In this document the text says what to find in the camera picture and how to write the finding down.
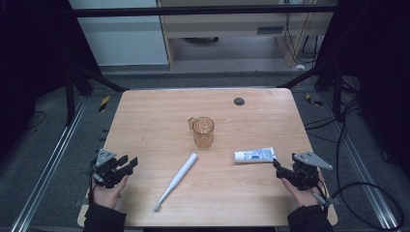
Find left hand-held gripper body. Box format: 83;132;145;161
90;148;131;189

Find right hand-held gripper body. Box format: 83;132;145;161
283;151;334;191

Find white blue toothpaste tube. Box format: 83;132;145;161
232;146;278;164

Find white electric toothbrush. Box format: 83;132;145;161
153;152;199;213

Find clear amber cup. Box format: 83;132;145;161
187;116;216;150

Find person's right hand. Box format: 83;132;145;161
280;171;327;209

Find person's left hand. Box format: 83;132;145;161
91;175;131;211

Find yellow black floor tape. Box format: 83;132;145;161
305;92;324;107
98;95;111;113

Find black metal stand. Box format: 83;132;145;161
276;63;344;123
63;61;131;128

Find white cabinet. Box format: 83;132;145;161
68;0;169;68

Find black curtain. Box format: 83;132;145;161
0;0;102;160
316;0;410;179

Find light wooden desk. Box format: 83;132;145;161
156;0;337;72

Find black horizontal bar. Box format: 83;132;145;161
72;4;338;18

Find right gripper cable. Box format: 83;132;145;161
307;187;334;209

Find aluminium floor rail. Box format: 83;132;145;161
318;92;401;231
9;96;89;232

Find thin black floor cable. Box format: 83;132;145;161
24;110;47;131

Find black cables under desk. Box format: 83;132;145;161
282;12;325;67

